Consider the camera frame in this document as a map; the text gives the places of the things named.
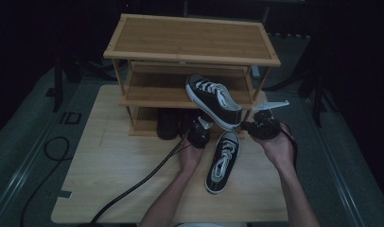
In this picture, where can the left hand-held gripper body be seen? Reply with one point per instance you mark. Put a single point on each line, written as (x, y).
(198, 135)

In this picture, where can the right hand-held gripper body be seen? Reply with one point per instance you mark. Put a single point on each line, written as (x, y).
(265, 129)

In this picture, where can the black white canvas sneaker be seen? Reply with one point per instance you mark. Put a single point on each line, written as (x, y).
(222, 157)
(212, 104)

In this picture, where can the wooden three-tier shoe rack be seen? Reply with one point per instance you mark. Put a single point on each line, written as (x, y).
(187, 38)

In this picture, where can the person's left hand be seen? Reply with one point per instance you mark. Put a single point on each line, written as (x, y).
(190, 157)

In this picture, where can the person's right hand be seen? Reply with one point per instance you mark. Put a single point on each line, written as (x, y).
(280, 151)

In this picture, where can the black metal stand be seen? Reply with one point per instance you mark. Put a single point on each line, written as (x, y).
(317, 101)
(57, 91)

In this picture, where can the grey metal post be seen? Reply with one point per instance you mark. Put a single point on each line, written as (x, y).
(255, 72)

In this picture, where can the black floor socket frame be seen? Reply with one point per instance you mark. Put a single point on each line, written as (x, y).
(63, 118)

